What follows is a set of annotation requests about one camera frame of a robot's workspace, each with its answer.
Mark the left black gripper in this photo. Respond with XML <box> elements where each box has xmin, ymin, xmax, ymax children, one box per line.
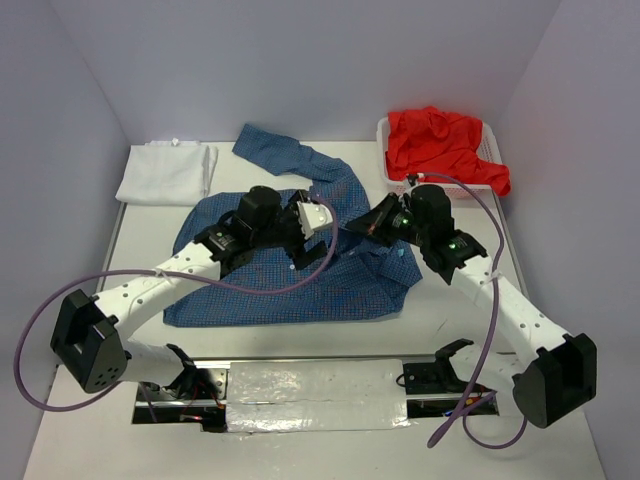
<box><xmin>251</xmin><ymin>190</ymin><xmax>327</xmax><ymax>269</ymax></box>

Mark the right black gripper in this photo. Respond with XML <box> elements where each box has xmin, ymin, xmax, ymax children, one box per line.
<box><xmin>345</xmin><ymin>192</ymin><xmax>428</xmax><ymax>248</ymax></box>

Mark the blue plaid long sleeve shirt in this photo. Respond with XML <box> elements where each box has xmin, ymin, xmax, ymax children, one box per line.
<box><xmin>163</xmin><ymin>125</ymin><xmax>422</xmax><ymax>328</ymax></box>

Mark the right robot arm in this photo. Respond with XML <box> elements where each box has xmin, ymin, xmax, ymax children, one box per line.
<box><xmin>346</xmin><ymin>184</ymin><xmax>597</xmax><ymax>428</ymax></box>

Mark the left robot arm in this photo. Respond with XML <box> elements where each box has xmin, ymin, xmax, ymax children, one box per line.
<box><xmin>51</xmin><ymin>186</ymin><xmax>335</xmax><ymax>399</ymax></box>

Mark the red shirt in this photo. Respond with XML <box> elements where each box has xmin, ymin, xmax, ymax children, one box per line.
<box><xmin>382</xmin><ymin>106</ymin><xmax>511</xmax><ymax>197</ymax></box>

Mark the white plastic basket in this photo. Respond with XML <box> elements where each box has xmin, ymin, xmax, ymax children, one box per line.
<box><xmin>376</xmin><ymin>117</ymin><xmax>503</xmax><ymax>199</ymax></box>

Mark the folded white shirt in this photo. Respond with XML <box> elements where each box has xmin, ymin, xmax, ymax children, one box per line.
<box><xmin>115</xmin><ymin>139</ymin><xmax>218</xmax><ymax>206</ymax></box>

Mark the shiny silver tape sheet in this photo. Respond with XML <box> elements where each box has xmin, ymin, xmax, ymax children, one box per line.
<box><xmin>225</xmin><ymin>359</ymin><xmax>410</xmax><ymax>434</ymax></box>

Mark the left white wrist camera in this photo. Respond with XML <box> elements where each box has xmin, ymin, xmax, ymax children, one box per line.
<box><xmin>296</xmin><ymin>201</ymin><xmax>333</xmax><ymax>240</ymax></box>

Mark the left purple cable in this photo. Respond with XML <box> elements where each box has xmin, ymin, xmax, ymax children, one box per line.
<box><xmin>13</xmin><ymin>197</ymin><xmax>340</xmax><ymax>414</ymax></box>

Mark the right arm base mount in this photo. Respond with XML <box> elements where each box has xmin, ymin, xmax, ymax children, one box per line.
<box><xmin>396</xmin><ymin>339</ymin><xmax>472</xmax><ymax>419</ymax></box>

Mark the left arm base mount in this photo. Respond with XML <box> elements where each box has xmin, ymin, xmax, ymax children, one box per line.
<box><xmin>131</xmin><ymin>359</ymin><xmax>231</xmax><ymax>433</ymax></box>

